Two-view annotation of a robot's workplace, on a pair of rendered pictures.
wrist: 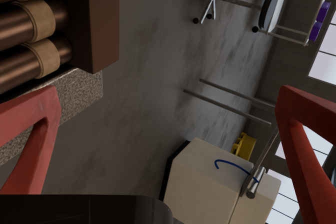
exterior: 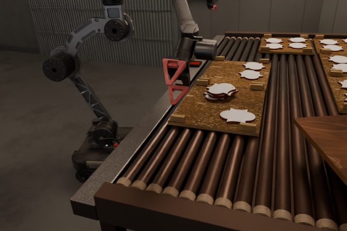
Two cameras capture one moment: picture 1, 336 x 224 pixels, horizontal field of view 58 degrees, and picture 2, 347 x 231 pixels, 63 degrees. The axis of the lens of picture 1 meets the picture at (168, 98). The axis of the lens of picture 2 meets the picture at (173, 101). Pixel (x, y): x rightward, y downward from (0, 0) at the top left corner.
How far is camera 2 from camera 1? 0.86 m
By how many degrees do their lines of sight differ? 106
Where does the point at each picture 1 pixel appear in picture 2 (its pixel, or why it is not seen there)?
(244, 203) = not seen: outside the picture
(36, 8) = (143, 186)
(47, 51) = (126, 182)
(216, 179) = not seen: outside the picture
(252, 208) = not seen: outside the picture
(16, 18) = (146, 179)
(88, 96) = (82, 192)
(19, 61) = (132, 175)
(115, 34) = (109, 196)
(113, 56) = (100, 192)
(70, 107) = (91, 183)
